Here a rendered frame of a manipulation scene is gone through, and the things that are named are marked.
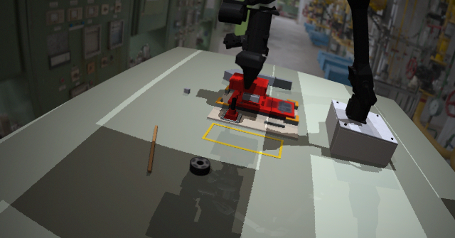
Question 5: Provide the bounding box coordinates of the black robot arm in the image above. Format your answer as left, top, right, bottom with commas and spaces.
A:
218, 0, 377, 124

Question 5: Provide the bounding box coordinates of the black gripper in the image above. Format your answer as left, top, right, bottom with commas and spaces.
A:
235, 27, 269, 90

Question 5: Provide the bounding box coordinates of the black toy tyre with grey hub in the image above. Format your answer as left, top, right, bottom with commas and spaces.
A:
190, 157, 210, 176

